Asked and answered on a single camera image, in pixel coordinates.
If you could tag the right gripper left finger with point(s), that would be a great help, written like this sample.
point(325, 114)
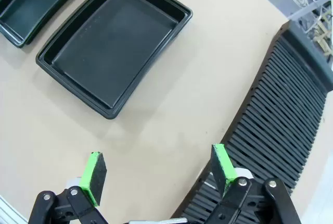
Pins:
point(91, 177)

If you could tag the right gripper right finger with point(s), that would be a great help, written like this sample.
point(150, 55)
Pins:
point(223, 161)

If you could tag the black ESD tray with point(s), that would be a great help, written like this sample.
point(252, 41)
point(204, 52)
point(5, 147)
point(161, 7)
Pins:
point(112, 52)
point(33, 5)

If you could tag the black slotted board rack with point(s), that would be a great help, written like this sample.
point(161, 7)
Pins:
point(281, 104)

